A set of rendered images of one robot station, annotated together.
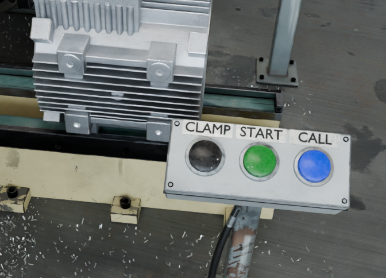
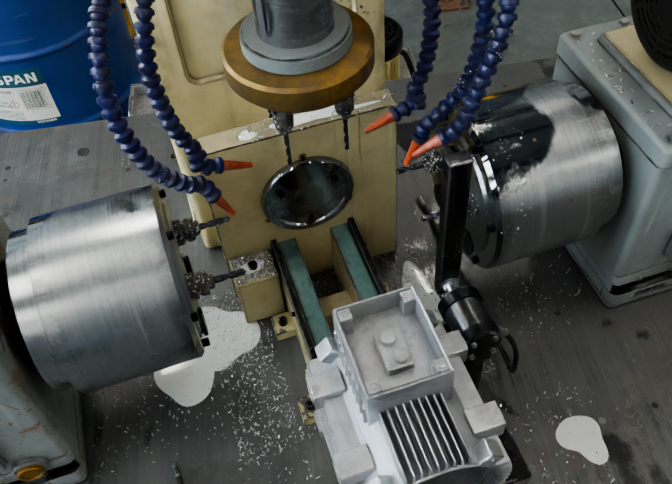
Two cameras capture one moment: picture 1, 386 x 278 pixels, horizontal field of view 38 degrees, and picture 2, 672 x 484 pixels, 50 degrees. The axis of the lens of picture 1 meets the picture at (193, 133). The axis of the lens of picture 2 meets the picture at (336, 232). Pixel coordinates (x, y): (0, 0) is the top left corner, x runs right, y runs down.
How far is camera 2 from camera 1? 66 cm
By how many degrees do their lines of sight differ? 51
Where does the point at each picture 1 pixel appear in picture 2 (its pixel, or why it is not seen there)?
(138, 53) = (350, 441)
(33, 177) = not seen: hidden behind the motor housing
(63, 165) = not seen: hidden behind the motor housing
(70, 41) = (327, 379)
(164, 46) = (362, 459)
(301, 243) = not seen: outside the picture
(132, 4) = (365, 407)
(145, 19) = (380, 424)
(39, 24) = (324, 346)
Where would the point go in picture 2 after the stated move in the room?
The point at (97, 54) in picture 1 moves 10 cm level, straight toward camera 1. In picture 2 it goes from (331, 408) to (255, 453)
